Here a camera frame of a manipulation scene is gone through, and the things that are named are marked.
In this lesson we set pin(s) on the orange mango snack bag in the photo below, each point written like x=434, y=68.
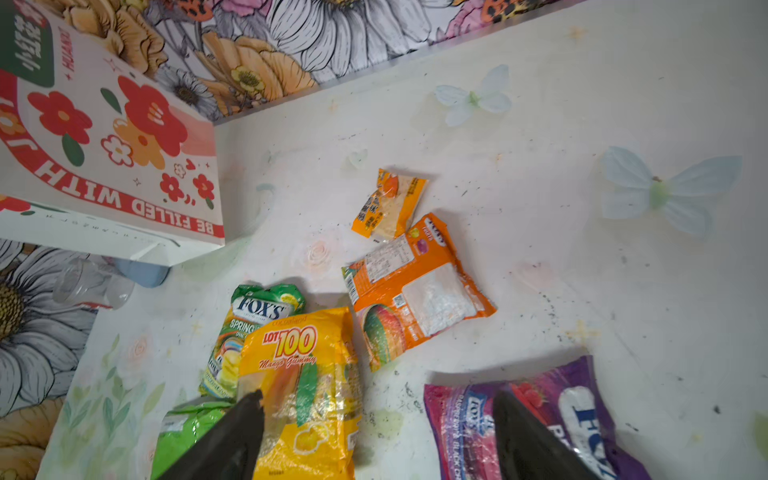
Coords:
x=410, y=289

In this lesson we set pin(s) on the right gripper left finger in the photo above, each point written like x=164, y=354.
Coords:
x=230, y=449

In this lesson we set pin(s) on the clear plastic cup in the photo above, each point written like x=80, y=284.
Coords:
x=83, y=282

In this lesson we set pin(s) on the purple Fox's candy bag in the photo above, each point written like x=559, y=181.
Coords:
x=566, y=399

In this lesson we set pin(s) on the green Fox's candy bag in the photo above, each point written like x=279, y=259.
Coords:
x=252, y=307

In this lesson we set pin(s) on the white paper bag red flower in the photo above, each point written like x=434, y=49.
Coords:
x=96, y=157

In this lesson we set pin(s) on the yellow Lot 100 gummy bag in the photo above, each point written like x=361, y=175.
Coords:
x=306, y=369

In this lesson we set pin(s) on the small orange snack packet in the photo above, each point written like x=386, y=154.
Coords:
x=388, y=211

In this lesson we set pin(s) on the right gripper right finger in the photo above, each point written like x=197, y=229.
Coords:
x=527, y=450

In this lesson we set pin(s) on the bright green chips bag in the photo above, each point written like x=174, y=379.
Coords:
x=183, y=426

